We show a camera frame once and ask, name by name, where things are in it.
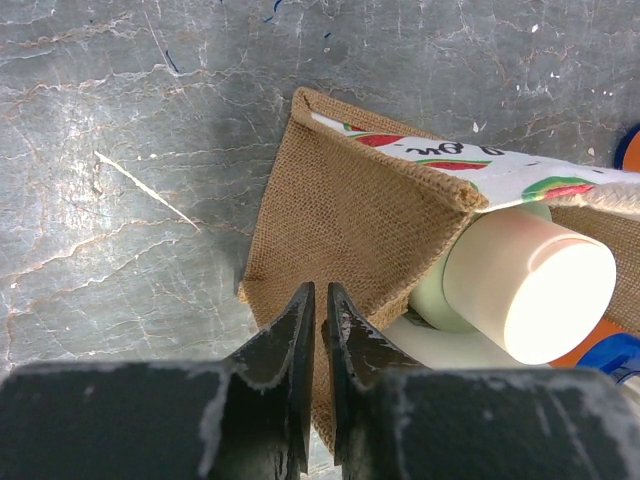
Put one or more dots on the blue pump bottle front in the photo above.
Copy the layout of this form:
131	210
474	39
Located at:
609	349

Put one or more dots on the pale green bottle cream cap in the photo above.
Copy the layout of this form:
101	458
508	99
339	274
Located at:
534	288

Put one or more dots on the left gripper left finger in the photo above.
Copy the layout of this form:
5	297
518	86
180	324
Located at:
246	416

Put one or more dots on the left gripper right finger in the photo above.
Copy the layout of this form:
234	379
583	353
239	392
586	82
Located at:
396	419

